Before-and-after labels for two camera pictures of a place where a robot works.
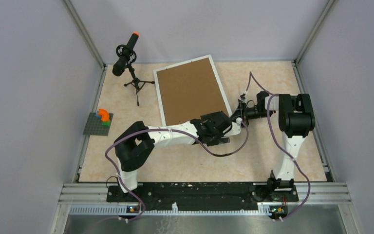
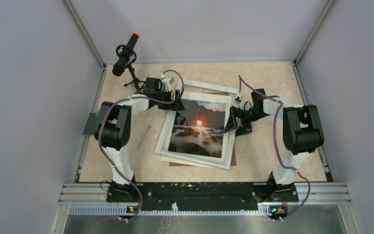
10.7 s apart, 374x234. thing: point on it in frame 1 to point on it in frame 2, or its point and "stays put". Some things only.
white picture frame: (215, 75) to (196, 131)
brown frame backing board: (189, 91) to (233, 161)
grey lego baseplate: (94, 126) stays put
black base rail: (203, 196) stays put
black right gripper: (243, 112) stays put
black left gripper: (219, 139) to (177, 105)
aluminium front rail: (333, 194) stays put
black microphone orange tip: (126, 54) stays put
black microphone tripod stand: (137, 83) stays put
